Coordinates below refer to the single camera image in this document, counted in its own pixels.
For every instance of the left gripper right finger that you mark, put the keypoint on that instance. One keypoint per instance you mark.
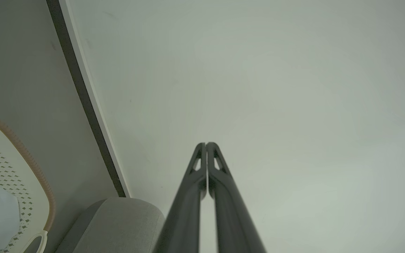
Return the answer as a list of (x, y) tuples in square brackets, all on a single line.
[(234, 214)]

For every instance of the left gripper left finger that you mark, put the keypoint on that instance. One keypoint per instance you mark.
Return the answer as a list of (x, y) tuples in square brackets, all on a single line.
[(185, 211)]

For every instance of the white perforated laundry basket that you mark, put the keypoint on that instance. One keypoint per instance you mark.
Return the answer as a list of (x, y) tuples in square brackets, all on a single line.
[(30, 182)]

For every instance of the grey fabric sofa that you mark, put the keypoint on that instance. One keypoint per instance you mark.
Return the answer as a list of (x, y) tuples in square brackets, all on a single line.
[(118, 225)]

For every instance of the black baseboard strip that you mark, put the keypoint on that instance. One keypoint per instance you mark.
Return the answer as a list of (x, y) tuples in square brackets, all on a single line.
[(83, 95)]

